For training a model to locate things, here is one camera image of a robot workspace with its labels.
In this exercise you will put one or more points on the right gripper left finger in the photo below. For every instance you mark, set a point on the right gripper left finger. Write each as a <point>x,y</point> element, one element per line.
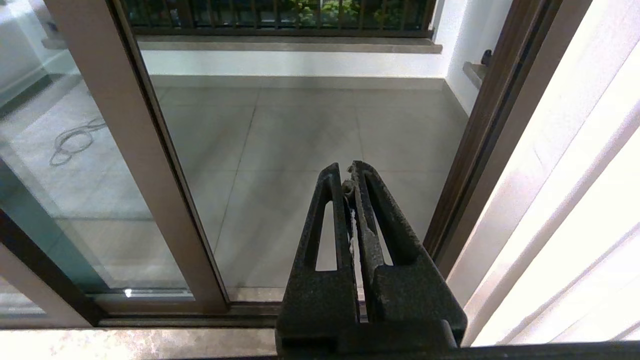
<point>320,280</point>

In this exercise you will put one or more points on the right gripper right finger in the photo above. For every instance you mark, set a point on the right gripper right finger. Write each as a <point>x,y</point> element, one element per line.
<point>405,280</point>

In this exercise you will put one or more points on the brown framed sliding glass door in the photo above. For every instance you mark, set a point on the brown framed sliding glass door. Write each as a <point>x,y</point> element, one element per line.
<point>140,165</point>

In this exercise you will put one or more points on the dark brown door jamb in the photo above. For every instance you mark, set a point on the dark brown door jamb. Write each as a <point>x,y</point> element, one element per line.
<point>495,130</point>

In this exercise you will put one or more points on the dark stone window sill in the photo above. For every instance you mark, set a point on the dark stone window sill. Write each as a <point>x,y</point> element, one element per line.
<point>475,72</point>

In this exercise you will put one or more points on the black metal balcony railing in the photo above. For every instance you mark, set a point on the black metal balcony railing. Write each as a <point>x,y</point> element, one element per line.
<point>280,15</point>

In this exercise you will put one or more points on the brown framed fixed glass panel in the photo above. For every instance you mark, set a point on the brown framed fixed glass panel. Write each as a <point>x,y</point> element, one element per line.
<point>35,280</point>

